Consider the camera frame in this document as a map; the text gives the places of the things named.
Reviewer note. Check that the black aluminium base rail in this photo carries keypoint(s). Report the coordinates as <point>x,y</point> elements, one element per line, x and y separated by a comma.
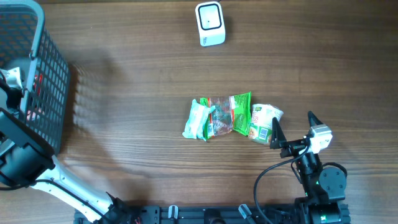
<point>281,213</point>

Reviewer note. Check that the white teal tissue pack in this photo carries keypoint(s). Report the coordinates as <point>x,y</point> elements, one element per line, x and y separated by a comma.
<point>194,127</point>

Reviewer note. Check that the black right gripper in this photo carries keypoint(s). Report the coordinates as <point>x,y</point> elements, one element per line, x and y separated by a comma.
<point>278,140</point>

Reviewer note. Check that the white barcode scanner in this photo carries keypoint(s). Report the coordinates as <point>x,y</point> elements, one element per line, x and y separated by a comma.
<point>210,23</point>

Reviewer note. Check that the grey plastic mesh basket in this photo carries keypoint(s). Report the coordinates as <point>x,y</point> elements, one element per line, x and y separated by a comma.
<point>27,44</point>

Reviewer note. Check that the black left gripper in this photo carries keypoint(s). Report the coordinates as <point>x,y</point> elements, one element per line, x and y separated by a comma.
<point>12,107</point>

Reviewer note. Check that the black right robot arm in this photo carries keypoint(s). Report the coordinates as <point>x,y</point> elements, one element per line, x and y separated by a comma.
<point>324,184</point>

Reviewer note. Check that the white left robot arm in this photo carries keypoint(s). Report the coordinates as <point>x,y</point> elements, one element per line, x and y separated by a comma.
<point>29,139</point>

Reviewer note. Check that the red stick sachet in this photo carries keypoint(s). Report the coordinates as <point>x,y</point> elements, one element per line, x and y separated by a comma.
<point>38,87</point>

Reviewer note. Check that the green snack bag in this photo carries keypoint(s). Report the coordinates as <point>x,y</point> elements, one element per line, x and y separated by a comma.
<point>231,113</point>

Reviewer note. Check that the instant noodle cup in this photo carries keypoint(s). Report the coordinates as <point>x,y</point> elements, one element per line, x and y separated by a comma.
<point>260,129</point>

